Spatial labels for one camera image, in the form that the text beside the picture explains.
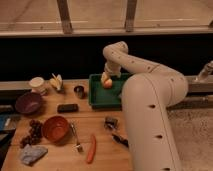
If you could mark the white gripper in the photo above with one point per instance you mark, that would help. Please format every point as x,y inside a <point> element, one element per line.
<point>111,69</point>

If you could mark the orange apple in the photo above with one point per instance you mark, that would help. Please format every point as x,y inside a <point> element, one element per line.
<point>107,84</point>

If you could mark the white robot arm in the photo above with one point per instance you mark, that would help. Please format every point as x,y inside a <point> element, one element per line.
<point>145,97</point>

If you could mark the red bowl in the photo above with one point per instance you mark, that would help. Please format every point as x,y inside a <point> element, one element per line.
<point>55,128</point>

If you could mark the purple bowl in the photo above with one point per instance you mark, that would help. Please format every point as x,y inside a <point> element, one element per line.
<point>28,103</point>

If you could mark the green plastic tray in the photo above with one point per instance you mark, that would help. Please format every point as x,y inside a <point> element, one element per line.
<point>101,98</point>

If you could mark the small metal cup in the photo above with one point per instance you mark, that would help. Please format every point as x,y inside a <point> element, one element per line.
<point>79,91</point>

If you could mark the small dark metal object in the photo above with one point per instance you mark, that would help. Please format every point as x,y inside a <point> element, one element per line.
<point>110,123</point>

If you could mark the peeled banana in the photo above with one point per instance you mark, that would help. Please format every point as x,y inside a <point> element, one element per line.
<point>56,82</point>

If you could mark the black rectangular block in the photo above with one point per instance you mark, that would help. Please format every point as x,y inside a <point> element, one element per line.
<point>66,108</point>

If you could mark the white cup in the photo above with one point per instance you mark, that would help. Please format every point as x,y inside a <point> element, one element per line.
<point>38,85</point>

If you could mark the metal fork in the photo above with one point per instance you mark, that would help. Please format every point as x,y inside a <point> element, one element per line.
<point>78,144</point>

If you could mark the orange carrot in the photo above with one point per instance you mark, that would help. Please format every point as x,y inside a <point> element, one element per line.
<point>92,150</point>

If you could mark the purple grapes bunch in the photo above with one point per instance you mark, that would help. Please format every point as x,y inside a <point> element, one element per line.
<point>34,136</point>

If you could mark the grey cloth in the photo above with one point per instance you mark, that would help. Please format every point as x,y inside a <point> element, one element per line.
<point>30,154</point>

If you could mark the black handled knife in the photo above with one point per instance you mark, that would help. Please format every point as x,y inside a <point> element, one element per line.
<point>120,140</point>

